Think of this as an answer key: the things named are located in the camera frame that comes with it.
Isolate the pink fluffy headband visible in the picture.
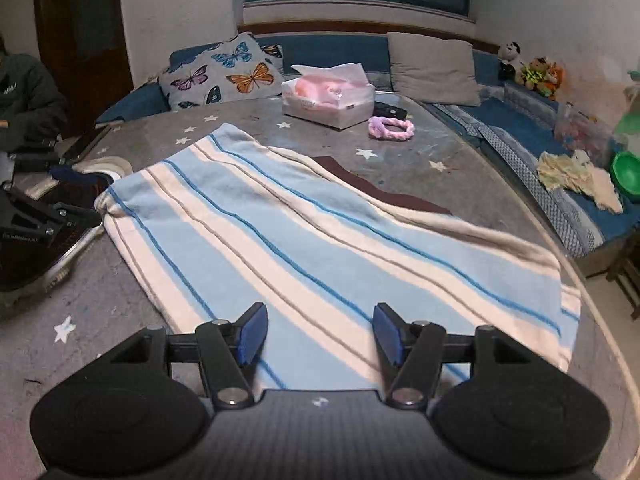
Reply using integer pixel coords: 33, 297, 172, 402
368, 116, 416, 139

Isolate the pink tissue pack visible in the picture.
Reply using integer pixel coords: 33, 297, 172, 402
281, 62, 377, 131

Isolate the orange fox plush toy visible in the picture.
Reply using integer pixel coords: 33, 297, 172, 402
542, 61, 565, 101

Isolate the panda plush toy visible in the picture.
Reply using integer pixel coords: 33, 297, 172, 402
497, 41, 523, 81

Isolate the clear plastic storage box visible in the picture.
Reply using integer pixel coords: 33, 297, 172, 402
554, 101, 628, 158

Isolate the bear plush toy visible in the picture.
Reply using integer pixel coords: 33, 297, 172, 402
520, 57, 548, 92

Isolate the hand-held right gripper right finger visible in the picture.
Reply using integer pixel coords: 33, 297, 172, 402
372, 302, 544, 409

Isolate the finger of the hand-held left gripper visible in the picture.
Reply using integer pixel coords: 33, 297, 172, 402
0, 141, 84, 181
0, 187, 104, 251

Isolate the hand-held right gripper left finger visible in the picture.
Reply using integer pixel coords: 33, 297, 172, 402
97, 302, 269, 409

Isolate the grey star tablecloth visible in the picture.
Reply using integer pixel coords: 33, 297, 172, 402
0, 92, 631, 461

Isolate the butterfly print pillow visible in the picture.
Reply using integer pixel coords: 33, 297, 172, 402
159, 31, 285, 112

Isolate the blue white striped blanket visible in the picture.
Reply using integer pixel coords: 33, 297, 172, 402
95, 122, 581, 391

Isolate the green plastic basin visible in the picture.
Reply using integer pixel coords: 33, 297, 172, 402
612, 151, 640, 201

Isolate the dark wooden door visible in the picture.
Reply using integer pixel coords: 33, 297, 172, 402
32, 0, 135, 136

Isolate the black smartphone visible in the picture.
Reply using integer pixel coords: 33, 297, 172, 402
60, 124, 112, 165

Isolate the black round induction cooker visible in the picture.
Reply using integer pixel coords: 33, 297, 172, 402
0, 155, 132, 301

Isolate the grey pillow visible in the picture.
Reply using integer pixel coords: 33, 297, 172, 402
386, 31, 482, 107

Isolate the person's dark jacket torso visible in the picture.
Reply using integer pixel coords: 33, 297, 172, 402
0, 35, 68, 126

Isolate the black remote control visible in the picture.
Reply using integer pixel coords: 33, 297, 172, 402
374, 101, 407, 120

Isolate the dark wooden stool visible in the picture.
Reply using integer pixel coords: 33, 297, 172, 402
605, 245, 640, 321

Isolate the cream cloth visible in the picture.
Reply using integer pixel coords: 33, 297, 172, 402
585, 165, 625, 215

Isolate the person's left forearm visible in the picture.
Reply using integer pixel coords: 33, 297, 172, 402
7, 105, 68, 153

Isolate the yellowish patterned cloth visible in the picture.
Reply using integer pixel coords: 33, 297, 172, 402
537, 150, 596, 193

